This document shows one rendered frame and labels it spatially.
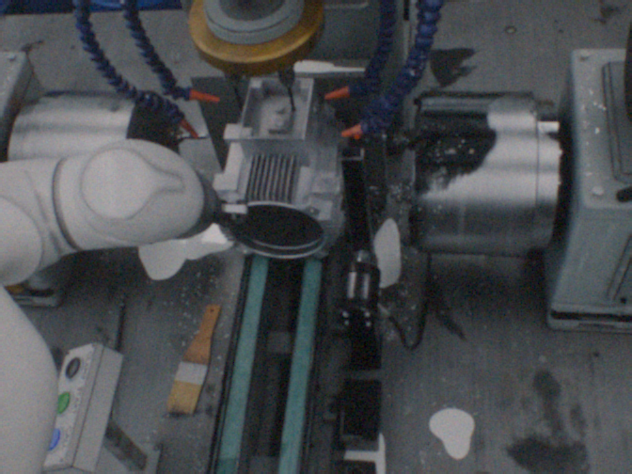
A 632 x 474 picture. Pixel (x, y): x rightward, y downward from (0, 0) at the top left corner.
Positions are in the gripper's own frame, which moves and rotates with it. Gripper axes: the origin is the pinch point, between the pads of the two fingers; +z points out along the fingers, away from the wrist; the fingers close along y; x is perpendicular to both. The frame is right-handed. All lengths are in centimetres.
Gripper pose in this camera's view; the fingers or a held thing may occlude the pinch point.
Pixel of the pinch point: (225, 215)
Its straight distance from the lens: 117.1
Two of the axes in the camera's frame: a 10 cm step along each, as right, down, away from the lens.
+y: -9.9, -0.3, 1.5
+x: -0.4, 10.0, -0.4
